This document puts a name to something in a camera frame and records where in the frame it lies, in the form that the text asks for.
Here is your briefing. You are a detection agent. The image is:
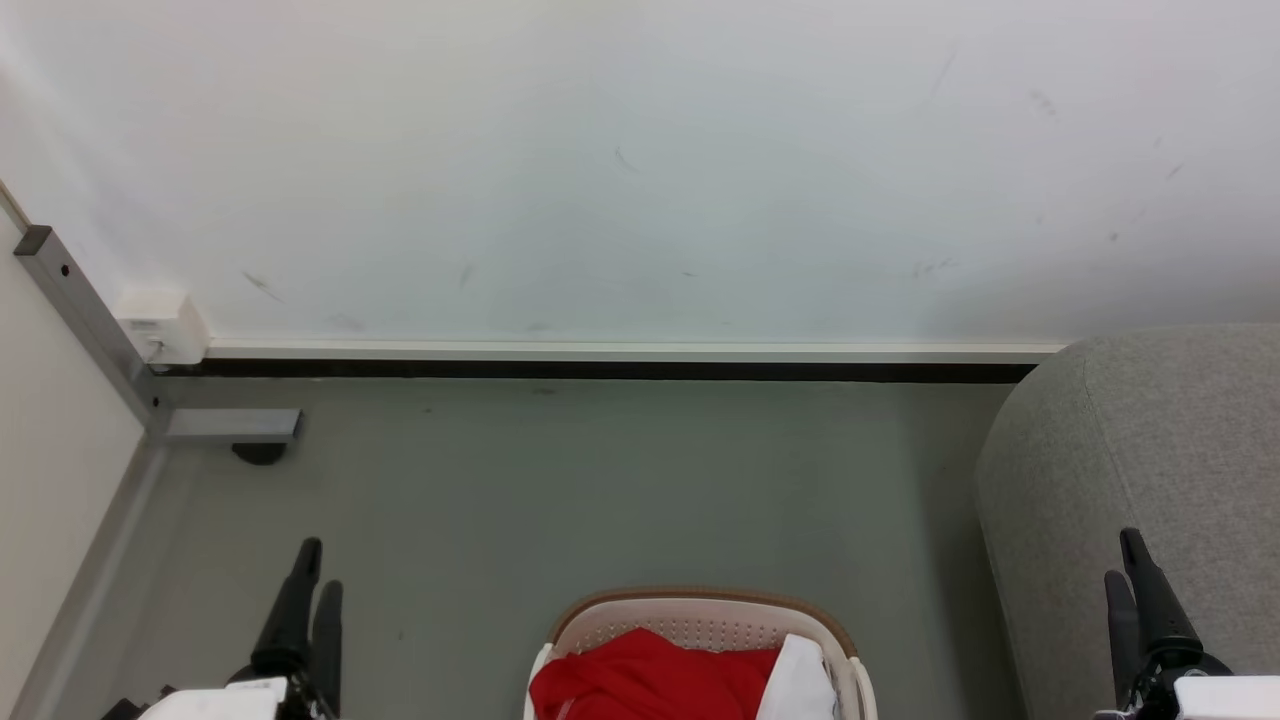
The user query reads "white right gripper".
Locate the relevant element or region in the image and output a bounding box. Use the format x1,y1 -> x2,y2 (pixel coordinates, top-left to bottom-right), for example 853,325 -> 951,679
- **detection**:
1094,528 -> 1280,720

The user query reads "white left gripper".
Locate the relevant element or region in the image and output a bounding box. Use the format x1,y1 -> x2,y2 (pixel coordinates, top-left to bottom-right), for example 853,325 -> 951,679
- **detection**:
138,538 -> 344,720

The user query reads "red garment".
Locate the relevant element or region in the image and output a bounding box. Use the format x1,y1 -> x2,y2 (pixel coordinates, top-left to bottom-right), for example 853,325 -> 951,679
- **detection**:
529,627 -> 785,720

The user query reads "grey upholstered seat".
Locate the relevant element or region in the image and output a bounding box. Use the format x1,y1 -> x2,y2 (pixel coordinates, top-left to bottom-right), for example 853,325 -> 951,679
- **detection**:
974,323 -> 1280,720

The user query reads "white garment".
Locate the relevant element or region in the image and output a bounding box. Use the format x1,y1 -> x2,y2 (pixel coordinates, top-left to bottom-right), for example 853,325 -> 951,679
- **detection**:
756,633 -> 839,720

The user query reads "beige plastic laundry basket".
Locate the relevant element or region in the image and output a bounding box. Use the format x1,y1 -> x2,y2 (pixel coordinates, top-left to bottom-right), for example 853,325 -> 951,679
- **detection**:
523,587 -> 879,720

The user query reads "white and black baseboard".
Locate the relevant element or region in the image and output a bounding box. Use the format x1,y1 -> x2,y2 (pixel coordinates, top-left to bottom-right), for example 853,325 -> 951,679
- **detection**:
150,338 -> 1066,385

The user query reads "white wall socket box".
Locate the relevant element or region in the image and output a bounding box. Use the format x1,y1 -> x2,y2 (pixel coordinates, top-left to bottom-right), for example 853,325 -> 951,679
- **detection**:
115,288 -> 211,366

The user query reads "grey metal frame leg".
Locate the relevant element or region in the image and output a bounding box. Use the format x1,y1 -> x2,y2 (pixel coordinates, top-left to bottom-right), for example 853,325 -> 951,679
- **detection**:
13,225 -> 303,446

